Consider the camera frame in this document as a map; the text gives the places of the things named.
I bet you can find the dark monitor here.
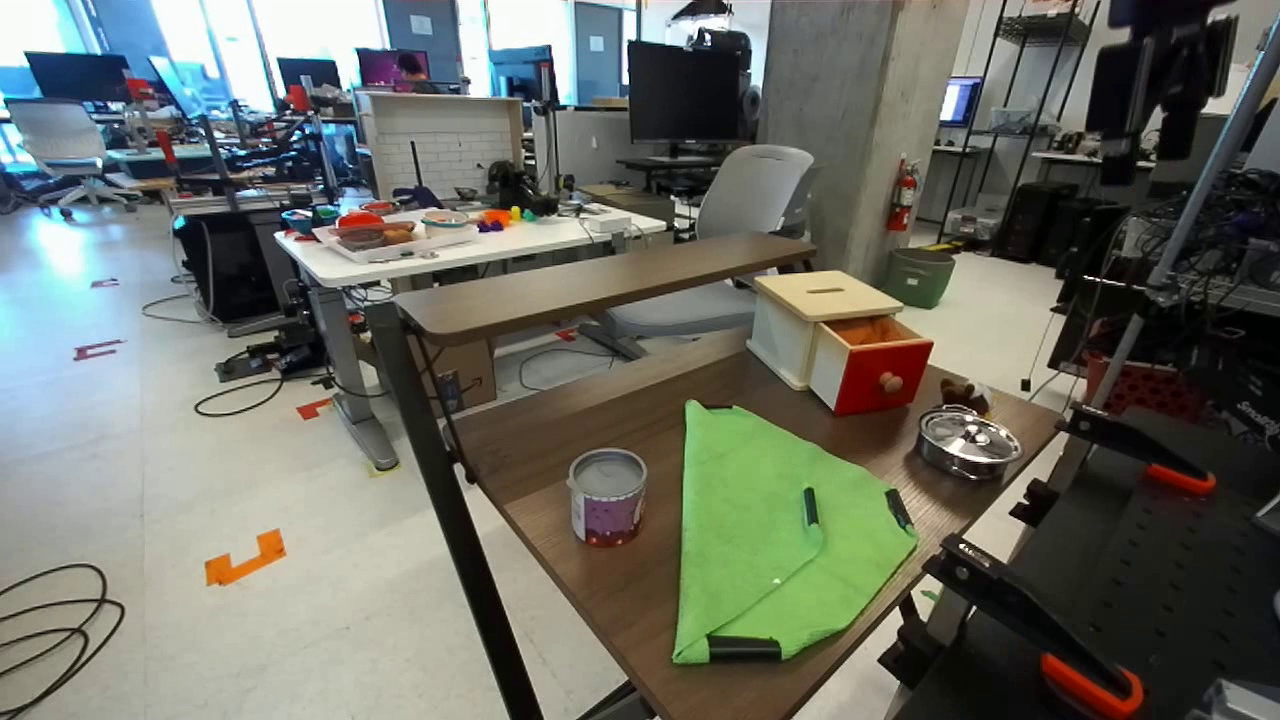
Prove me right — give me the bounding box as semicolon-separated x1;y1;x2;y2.
19;50;134;108

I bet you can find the purple lit monitor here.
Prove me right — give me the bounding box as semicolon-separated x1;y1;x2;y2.
353;44;435;96

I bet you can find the blue lit screen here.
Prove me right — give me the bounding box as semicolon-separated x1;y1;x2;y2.
936;72;988;134

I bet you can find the white panel board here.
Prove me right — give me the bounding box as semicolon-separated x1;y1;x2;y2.
362;92;527;203

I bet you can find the black clamp with orange tip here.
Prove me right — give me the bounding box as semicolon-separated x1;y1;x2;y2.
928;532;1146;720
1060;402;1219;505

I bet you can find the large black monitor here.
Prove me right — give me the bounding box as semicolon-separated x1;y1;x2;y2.
622;37;756;147

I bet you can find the orange red object on tray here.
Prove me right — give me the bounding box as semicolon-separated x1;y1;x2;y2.
329;203;425;252

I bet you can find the red perforated crate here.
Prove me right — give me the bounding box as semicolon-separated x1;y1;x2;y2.
1084;356;1183;426

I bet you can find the black shelving rack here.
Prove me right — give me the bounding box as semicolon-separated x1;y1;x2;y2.
936;0;1110;250

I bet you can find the wooden box with red drawer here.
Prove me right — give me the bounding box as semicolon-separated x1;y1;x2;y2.
744;269;936;420

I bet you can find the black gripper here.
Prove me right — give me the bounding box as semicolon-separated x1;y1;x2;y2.
1084;37;1161;194

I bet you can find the grey office chair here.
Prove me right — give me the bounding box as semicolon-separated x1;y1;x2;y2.
582;139;820;363

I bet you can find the white desk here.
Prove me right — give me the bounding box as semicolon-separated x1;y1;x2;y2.
273;195;672;476

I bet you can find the grey aluminium pole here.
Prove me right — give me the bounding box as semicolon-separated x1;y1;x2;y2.
1084;15;1280;414

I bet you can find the black metal table frame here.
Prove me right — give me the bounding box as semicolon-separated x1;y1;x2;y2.
362;301;546;720

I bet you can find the black perforated base board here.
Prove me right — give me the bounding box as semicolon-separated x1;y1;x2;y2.
885;403;1280;720

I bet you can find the red fire extinguisher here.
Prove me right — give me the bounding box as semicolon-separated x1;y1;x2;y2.
885;156;922;242

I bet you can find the black power strip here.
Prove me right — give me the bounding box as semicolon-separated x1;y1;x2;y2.
212;334;318;389

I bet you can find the tin can with purple label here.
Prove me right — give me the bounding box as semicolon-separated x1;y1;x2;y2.
564;446;650;551

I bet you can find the brown bear toy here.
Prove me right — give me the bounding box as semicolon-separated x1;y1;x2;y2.
936;376;997;418

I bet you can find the black cabinet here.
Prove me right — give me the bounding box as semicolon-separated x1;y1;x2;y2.
166;209;293;328

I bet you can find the brown wooden shelf board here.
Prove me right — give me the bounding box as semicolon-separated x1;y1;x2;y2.
390;231;820;343

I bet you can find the black coiled floor cable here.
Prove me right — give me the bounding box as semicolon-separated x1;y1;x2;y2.
0;560;127;720

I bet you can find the concrete pillar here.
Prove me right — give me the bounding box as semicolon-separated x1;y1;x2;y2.
756;0;977;289

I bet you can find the green cloth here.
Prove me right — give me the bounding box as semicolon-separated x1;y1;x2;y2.
668;396;922;671

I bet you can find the white office chair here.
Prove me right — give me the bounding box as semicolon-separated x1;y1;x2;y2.
3;96;140;219

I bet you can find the green bin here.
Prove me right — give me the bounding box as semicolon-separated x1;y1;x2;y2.
879;242;960;313

